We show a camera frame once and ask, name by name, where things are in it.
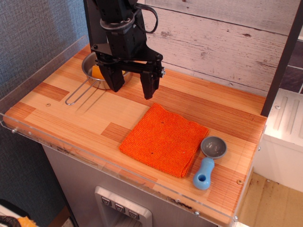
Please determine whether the steel pan with wire handle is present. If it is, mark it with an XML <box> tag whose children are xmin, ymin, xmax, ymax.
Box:
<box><xmin>65</xmin><ymin>52</ymin><xmax>134</xmax><ymax>106</ymax></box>

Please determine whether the clear acrylic table guard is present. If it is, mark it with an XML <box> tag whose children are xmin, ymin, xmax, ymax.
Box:
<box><xmin>0</xmin><ymin>44</ymin><xmax>266</xmax><ymax>227</ymax></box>

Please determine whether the blue grey measuring scoop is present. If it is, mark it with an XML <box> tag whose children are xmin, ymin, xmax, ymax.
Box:
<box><xmin>193</xmin><ymin>136</ymin><xmax>227</xmax><ymax>190</ymax></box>

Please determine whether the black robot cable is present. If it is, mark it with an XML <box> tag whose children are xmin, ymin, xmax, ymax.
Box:
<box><xmin>134</xmin><ymin>4</ymin><xmax>159</xmax><ymax>34</ymax></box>

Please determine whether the dark left shelf post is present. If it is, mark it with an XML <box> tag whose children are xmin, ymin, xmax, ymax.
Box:
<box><xmin>83</xmin><ymin>0</ymin><xmax>108</xmax><ymax>53</ymax></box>

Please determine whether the toy fridge dispenser panel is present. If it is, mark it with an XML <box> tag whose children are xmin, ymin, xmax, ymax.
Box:
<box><xmin>95</xmin><ymin>186</ymin><xmax>153</xmax><ymax>227</ymax></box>

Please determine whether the yellow cheese wedge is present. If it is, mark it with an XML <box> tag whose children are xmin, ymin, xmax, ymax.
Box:
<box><xmin>91</xmin><ymin>65</ymin><xmax>126</xmax><ymax>80</ymax></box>

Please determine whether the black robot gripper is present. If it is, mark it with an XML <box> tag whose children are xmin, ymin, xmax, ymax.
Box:
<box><xmin>94</xmin><ymin>23</ymin><xmax>165</xmax><ymax>100</ymax></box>

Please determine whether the dark right shelf post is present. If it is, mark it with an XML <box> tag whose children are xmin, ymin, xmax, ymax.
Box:
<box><xmin>261</xmin><ymin>0</ymin><xmax>303</xmax><ymax>117</ymax></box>

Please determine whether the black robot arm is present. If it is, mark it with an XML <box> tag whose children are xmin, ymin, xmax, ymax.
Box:
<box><xmin>91</xmin><ymin>0</ymin><xmax>165</xmax><ymax>99</ymax></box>

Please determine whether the orange knitted cloth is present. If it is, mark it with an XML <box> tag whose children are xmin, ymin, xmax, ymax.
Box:
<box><xmin>119</xmin><ymin>103</ymin><xmax>209</xmax><ymax>177</ymax></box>

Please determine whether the yellow black object bottom left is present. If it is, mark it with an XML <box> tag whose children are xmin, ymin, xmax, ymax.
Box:
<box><xmin>0</xmin><ymin>216</ymin><xmax>37</xmax><ymax>227</ymax></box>

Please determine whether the white toy cabinet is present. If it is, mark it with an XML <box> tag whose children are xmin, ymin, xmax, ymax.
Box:
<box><xmin>253</xmin><ymin>89</ymin><xmax>303</xmax><ymax>192</ymax></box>

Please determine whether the dark shelf post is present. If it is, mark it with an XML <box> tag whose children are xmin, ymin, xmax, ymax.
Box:
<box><xmin>83</xmin><ymin>0</ymin><xmax>108</xmax><ymax>53</ymax></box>
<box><xmin>261</xmin><ymin>0</ymin><xmax>303</xmax><ymax>117</ymax></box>

